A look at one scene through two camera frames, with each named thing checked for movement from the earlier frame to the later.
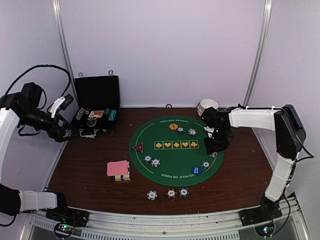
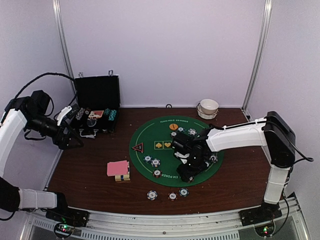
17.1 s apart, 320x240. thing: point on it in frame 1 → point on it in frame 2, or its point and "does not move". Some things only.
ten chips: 155,162 does not move
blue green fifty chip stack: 183,192 does not move
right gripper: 211,148 → 186,174
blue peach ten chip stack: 152,195 does not move
